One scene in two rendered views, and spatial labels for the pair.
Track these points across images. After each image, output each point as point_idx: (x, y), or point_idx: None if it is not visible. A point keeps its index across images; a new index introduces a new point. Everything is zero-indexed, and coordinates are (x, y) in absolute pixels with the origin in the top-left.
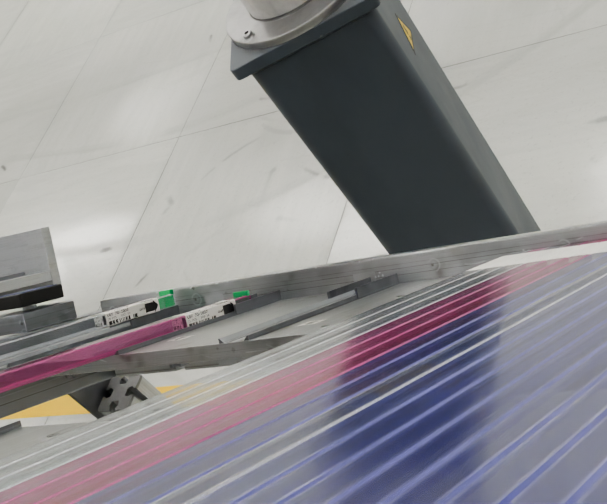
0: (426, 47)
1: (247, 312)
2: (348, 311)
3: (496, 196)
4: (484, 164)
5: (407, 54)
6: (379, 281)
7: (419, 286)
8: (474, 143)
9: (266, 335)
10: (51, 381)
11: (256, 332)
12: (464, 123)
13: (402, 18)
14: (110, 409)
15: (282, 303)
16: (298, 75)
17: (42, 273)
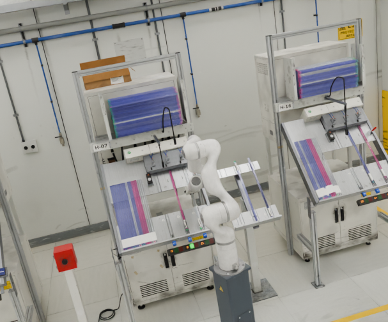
0: (227, 301)
1: (183, 228)
2: (163, 224)
3: (220, 315)
4: (223, 315)
5: (215, 283)
6: (170, 235)
7: (165, 236)
8: (224, 314)
9: (164, 216)
10: None
11: (165, 215)
12: (225, 311)
13: (223, 289)
14: None
15: (183, 232)
16: None
17: (234, 227)
